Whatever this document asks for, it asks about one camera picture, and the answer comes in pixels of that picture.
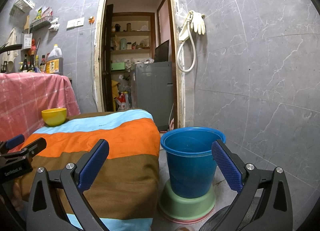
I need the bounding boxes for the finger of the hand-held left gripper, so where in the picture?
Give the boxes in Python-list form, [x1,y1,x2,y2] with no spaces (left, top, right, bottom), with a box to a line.
[0,134,25,149]
[0,137,47,164]

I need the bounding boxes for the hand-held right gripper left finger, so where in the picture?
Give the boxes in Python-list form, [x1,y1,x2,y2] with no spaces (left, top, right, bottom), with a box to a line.
[26,139,110,231]

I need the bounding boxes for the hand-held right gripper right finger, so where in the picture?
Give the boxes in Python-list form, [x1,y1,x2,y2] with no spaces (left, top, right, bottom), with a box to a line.
[211,140,293,231]

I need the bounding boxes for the blue plastic bucket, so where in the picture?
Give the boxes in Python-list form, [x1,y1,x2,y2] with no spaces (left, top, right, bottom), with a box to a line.
[160,127,226,199]

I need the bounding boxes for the person's left hand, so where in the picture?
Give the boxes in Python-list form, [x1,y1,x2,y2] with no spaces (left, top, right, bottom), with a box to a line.
[12,181,25,203]

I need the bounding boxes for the striped blanket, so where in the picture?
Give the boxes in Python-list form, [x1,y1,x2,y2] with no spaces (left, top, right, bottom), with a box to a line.
[15,108,161,231]

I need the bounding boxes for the yellow bowl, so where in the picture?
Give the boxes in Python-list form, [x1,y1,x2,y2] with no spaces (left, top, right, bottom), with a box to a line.
[41,108,67,127]

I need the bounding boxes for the pink checked cloth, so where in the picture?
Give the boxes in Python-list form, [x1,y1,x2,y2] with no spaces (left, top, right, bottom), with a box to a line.
[0,72,80,144]

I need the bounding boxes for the green basin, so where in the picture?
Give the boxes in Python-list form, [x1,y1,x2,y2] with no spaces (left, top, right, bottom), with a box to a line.
[158,180,217,220]

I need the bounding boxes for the red white sack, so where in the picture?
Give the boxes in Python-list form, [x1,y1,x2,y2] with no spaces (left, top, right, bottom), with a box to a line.
[114,92,130,111]

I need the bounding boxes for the yellow bag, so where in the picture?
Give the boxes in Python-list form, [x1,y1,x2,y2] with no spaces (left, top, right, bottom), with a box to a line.
[112,80,120,111]

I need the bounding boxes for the cooking oil jug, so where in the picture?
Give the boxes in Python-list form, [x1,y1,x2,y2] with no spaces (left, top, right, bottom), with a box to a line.
[46,44,64,75]

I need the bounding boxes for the hanging beige towel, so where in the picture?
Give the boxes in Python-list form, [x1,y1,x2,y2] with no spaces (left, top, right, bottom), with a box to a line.
[2,28,17,73]

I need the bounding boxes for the grey washing machine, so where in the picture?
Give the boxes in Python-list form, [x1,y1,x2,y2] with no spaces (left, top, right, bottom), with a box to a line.
[130,61,173,131]

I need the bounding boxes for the white paper carton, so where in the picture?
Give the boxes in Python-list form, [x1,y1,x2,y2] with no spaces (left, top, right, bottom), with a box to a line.
[21,33,33,50]

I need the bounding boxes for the dark wooden door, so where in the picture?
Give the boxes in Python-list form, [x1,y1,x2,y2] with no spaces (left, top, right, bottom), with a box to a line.
[101,3,114,112]

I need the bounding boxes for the wooden shelf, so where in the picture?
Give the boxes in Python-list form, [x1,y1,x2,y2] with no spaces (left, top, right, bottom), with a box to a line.
[110,12,157,71]

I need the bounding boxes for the white rag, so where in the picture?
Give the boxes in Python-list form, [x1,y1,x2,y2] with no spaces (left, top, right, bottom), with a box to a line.
[49,17,60,31]

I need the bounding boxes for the black monitor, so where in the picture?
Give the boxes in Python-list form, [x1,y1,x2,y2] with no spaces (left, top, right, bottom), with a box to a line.
[154,40,170,63]

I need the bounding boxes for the white rubber gloves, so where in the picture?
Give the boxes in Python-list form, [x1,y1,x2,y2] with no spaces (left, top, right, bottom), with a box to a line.
[190,11,206,35]

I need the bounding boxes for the black pan handle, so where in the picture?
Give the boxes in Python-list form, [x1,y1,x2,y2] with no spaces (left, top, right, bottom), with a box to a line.
[0,44,23,54]

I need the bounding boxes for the wooden door frame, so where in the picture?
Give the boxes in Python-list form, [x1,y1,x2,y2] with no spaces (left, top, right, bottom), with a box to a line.
[94,0,187,129]

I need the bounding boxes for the metal wall rack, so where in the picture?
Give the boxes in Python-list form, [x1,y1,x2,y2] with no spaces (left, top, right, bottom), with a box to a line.
[30,16,53,31]

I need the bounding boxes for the white wall switch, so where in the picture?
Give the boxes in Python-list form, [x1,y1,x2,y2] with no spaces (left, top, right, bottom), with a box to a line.
[66,17,85,30]

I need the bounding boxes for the white hose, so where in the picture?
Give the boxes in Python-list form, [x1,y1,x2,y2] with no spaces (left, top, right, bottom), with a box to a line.
[177,10,196,73]

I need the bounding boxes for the white wall basket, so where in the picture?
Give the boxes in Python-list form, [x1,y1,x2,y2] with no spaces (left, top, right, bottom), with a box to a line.
[10,0,35,16]

